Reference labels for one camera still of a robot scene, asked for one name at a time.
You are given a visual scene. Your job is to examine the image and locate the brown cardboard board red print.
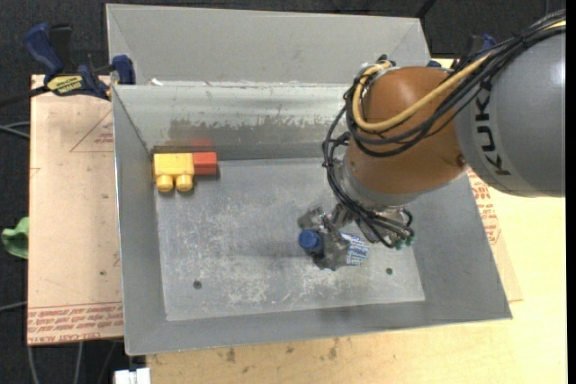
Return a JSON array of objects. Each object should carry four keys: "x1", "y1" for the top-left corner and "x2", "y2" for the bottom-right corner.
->
[{"x1": 26, "y1": 74, "x2": 526, "y2": 347}]

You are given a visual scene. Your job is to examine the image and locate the red toy block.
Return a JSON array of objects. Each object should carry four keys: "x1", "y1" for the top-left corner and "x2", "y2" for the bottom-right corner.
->
[{"x1": 193, "y1": 151, "x2": 219, "y2": 178}]

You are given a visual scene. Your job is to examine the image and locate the clear plastic bottle blue cap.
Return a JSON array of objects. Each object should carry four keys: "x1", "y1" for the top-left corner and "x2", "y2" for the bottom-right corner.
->
[{"x1": 298, "y1": 229, "x2": 372, "y2": 269}]

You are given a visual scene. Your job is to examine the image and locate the yellow toy building block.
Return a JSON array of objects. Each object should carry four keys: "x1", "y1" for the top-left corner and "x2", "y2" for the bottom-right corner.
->
[{"x1": 152, "y1": 152, "x2": 196, "y2": 194}]

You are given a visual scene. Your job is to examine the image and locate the grey metal bin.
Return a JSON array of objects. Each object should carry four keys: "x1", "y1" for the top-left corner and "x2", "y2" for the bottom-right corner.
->
[{"x1": 105, "y1": 3, "x2": 514, "y2": 357}]

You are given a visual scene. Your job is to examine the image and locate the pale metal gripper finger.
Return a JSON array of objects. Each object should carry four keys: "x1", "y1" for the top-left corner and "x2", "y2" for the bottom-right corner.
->
[
  {"x1": 297, "y1": 206, "x2": 332, "y2": 231},
  {"x1": 313, "y1": 232, "x2": 352, "y2": 272}
]

